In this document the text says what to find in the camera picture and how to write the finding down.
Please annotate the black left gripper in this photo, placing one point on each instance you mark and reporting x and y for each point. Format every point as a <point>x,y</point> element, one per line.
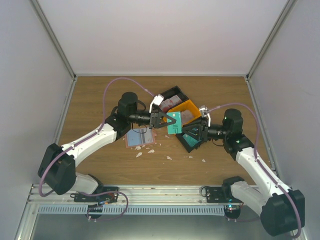
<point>156,123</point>

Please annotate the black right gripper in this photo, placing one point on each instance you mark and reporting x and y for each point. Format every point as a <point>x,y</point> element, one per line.
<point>204,126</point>

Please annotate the teal credit card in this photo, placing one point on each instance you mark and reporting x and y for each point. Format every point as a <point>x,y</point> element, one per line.
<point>175,128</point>

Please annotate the pink card holder wallet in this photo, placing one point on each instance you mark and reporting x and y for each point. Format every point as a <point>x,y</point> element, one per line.
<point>139,137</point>

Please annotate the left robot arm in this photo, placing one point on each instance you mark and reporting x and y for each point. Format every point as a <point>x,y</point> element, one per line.
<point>59,163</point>

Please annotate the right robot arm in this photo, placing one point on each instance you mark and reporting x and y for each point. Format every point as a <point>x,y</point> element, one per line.
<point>280,208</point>

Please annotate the teal card stack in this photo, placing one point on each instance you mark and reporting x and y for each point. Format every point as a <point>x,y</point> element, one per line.
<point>191,142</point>

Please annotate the black bin teal cards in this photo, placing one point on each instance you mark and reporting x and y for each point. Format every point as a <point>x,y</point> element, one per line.
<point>184,144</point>

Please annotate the red white card stack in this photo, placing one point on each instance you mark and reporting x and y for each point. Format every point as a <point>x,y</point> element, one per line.
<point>169,103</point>

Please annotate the black bin red cards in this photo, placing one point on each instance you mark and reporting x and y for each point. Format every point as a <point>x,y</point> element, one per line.
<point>174,91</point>

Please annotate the yellow bin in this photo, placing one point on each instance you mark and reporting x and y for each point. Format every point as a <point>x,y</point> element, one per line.
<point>188,104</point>

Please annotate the white debris pile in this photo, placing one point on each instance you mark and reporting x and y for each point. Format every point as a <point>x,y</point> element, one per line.
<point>141,150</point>

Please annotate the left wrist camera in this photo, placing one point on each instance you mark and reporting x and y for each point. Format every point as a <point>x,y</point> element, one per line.
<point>157,100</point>

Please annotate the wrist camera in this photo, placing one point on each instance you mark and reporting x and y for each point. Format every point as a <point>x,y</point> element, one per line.
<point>157,100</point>
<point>205,113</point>

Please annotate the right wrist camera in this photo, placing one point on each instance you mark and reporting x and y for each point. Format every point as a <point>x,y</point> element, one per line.
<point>205,113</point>

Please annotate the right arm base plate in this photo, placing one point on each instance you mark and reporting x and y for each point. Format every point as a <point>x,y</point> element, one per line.
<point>215,194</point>

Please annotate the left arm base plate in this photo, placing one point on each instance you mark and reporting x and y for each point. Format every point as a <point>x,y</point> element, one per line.
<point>110,197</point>

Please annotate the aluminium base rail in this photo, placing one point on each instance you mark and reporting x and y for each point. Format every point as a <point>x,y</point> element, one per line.
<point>177,195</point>

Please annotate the grey cable duct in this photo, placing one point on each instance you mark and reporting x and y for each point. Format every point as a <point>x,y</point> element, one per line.
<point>210,210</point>

